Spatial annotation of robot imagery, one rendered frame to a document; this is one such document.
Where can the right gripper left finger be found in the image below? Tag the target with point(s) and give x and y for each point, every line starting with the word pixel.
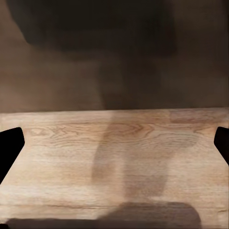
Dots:
pixel 11 143

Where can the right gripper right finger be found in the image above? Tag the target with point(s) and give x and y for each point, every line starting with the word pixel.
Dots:
pixel 221 141

